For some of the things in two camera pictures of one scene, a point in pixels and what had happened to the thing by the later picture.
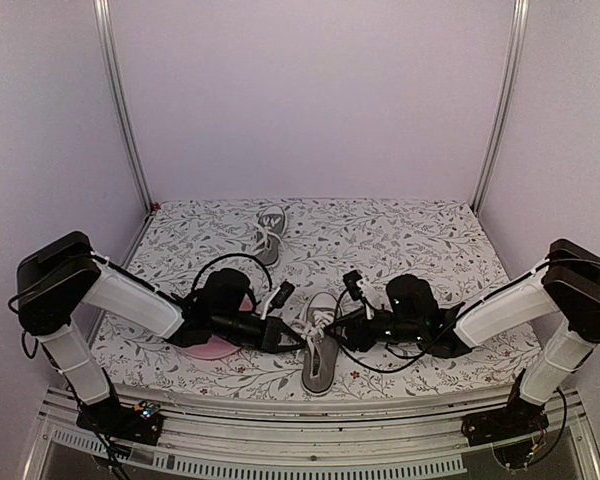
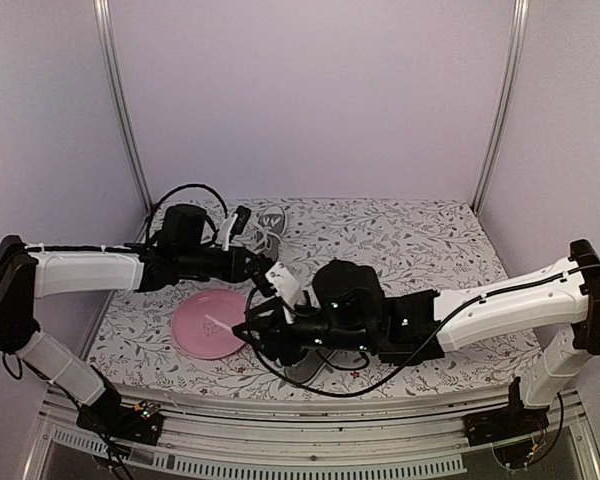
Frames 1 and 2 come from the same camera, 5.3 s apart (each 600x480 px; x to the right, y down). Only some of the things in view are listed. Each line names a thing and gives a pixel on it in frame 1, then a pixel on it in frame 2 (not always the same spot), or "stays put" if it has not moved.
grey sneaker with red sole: x=266 y=235 stays put
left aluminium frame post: x=103 y=33 stays put
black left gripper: x=283 y=328 → x=237 y=270
